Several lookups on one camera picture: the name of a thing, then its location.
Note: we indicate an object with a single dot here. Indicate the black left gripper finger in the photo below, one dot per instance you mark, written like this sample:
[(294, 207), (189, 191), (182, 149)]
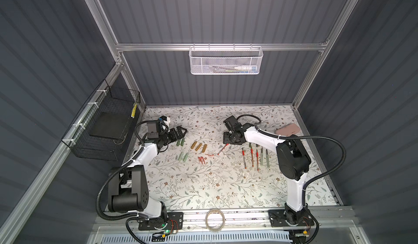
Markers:
[(181, 130), (179, 137)]

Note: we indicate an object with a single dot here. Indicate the black wire basket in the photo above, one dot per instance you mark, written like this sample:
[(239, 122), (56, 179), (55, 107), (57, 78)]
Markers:
[(111, 99)]

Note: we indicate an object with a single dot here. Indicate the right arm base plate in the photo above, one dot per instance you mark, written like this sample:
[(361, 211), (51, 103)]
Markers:
[(290, 218)]

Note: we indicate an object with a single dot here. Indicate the pink glasses case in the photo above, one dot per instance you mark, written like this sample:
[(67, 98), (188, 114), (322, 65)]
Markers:
[(288, 130)]

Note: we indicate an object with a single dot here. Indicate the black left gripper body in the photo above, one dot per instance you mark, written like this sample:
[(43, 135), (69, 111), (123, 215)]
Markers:
[(173, 135)]

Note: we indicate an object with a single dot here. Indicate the white wire mesh basket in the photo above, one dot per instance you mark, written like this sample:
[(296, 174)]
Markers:
[(201, 58)]

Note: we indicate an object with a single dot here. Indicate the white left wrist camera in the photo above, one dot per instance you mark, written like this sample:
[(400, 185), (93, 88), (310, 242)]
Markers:
[(165, 119)]

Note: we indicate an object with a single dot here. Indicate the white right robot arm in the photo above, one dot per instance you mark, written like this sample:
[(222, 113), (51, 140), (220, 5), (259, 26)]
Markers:
[(293, 159)]

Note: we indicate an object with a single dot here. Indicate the black foam pad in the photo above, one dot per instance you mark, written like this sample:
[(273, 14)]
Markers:
[(110, 126)]

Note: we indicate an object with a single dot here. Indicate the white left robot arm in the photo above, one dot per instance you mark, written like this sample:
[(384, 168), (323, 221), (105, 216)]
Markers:
[(128, 191)]

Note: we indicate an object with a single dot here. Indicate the white vent grille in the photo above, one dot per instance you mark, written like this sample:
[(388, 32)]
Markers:
[(220, 237)]

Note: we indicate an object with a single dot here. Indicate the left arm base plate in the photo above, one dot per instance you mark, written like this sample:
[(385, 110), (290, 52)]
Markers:
[(167, 221)]

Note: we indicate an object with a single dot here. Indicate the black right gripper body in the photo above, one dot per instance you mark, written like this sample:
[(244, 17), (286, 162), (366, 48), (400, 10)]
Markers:
[(229, 137)]

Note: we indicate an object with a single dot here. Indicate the yellow marker in basket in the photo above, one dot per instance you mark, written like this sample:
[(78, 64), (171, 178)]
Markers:
[(133, 112)]

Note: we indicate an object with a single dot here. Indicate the pens in white basket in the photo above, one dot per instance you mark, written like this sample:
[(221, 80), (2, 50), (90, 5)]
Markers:
[(236, 69)]

